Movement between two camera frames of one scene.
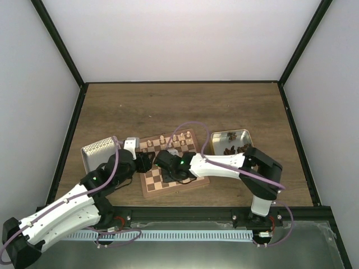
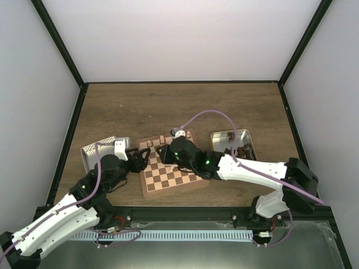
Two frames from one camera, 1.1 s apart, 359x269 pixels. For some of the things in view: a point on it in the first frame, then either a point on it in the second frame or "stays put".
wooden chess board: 175,143 stays put
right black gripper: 166,177 to 166,158
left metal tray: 97,153 stays put
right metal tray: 221,140 stays put
